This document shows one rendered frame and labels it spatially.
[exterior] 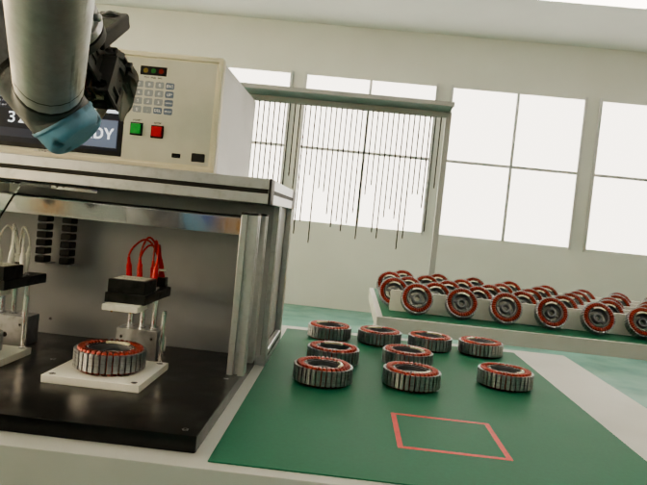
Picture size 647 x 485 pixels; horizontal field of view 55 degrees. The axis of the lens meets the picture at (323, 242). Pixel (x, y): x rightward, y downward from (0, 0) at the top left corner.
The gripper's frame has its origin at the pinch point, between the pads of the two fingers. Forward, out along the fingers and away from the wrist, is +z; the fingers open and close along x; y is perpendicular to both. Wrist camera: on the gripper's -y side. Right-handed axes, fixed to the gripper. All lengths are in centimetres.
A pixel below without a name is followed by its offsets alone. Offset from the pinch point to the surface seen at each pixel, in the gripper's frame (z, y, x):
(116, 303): 12.1, 31.1, 2.7
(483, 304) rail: 127, -14, 90
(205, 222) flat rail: 11.0, 15.3, 14.9
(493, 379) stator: 38, 31, 71
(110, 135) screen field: 8.3, 1.4, -4.6
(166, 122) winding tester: 7.0, -1.6, 5.3
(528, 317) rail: 128, -12, 106
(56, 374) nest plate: 6.7, 44.5, -1.7
